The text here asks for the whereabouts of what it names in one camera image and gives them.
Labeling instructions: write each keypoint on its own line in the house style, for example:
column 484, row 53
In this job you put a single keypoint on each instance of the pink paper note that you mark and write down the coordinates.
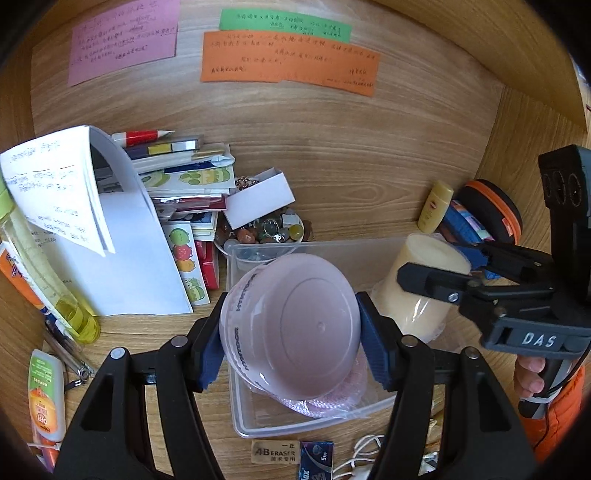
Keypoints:
column 122, row 41

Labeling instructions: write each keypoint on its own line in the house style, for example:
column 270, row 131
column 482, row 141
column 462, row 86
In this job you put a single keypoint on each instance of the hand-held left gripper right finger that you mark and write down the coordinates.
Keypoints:
column 376, row 344

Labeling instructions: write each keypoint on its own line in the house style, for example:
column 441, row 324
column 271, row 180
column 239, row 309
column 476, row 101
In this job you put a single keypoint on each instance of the red card packet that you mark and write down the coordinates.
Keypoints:
column 208, row 267

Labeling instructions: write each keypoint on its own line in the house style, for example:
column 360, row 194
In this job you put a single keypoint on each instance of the pink mesh pouch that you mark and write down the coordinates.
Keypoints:
column 337, row 401

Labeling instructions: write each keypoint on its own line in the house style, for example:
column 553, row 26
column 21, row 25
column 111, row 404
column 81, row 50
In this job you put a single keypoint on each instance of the small yellow bottle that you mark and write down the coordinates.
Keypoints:
column 436, row 207

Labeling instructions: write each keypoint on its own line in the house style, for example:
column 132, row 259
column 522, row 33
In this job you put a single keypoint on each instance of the small white cardboard box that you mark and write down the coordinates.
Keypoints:
column 261, row 203

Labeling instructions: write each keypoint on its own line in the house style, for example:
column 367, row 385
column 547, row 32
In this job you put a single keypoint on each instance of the orange paper note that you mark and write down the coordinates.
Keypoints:
column 286, row 60

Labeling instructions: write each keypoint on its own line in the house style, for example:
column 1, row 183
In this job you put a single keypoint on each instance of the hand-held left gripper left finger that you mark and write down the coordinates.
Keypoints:
column 210, row 353

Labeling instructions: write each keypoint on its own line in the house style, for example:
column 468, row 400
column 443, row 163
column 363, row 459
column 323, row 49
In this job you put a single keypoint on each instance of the red and white pen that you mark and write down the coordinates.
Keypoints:
column 143, row 137

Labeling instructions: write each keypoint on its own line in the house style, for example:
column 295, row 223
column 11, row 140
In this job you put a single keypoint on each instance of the white folded paper sheets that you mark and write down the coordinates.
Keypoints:
column 120, row 258

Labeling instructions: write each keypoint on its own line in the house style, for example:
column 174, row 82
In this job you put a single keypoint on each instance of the white bottle with orange label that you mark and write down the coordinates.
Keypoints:
column 46, row 397

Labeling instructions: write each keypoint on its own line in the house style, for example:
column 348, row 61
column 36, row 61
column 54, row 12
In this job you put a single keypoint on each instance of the clear plastic box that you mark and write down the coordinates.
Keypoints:
column 258, row 415

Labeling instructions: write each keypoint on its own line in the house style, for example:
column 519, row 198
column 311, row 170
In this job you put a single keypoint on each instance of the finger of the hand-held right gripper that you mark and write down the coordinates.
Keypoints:
column 434, row 279
column 517, row 263

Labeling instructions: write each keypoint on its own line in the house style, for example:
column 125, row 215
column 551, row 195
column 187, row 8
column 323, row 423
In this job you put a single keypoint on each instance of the person's right forearm orange sleeve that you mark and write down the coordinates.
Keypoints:
column 565, row 415

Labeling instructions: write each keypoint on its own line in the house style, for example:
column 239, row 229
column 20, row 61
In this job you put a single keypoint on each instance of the beige eraser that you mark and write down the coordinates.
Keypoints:
column 274, row 452

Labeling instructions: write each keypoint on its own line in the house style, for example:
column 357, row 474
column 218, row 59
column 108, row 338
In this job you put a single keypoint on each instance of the green paper note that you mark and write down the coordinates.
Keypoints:
column 286, row 23

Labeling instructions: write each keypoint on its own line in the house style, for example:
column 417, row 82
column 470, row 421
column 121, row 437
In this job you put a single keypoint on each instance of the pink round jar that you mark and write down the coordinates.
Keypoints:
column 295, row 323

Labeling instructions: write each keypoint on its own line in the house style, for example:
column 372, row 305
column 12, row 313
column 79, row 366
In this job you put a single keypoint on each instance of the orange and black round case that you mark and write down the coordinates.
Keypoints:
column 498, row 207

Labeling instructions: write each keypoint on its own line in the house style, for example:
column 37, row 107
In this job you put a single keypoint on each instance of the bowl of beads and stones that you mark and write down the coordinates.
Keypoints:
column 272, row 233

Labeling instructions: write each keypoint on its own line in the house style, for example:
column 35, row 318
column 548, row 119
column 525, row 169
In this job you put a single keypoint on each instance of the yellow bottle with green cap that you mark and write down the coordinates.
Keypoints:
column 46, row 281

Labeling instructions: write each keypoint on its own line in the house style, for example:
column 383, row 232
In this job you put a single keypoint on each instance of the orange sunscreen tube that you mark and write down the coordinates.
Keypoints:
column 21, row 281

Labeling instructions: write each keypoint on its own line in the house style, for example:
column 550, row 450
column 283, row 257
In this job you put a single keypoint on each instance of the wooden desktop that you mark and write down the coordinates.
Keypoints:
column 351, row 152

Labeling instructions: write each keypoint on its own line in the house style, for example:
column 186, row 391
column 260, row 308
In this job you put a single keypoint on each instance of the blue striped pouch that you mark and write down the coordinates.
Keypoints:
column 466, row 226

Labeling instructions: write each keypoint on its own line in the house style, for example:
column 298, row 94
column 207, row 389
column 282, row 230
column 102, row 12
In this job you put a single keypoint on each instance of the person's right hand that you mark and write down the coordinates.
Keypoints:
column 531, row 376

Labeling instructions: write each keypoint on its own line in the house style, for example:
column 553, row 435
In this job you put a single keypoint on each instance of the cream pillar candle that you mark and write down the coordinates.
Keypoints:
column 429, row 258

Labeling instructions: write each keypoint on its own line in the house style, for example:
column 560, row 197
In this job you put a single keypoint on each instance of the blue razor blade box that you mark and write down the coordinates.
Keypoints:
column 317, row 461

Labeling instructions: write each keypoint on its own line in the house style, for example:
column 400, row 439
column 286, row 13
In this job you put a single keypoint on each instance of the fruit sticker sheet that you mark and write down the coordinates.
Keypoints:
column 184, row 263

